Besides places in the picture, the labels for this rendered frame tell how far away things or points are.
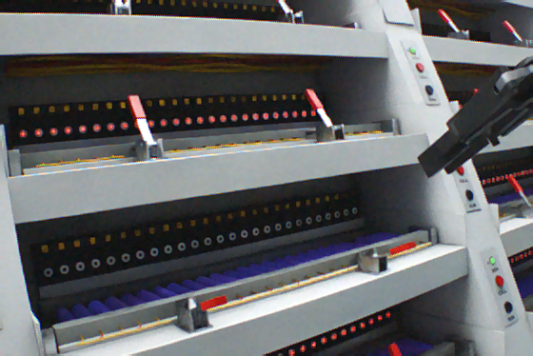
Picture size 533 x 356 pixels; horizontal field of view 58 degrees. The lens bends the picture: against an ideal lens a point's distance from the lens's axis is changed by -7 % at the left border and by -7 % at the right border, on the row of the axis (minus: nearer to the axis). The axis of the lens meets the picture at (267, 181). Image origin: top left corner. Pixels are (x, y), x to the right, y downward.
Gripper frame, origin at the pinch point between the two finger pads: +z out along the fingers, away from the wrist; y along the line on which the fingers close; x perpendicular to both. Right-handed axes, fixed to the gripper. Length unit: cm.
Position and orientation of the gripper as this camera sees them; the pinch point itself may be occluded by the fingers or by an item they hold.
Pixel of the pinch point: (452, 150)
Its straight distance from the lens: 62.3
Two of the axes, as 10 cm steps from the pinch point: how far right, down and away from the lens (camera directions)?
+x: -3.7, -8.5, 3.7
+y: 8.2, -1.2, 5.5
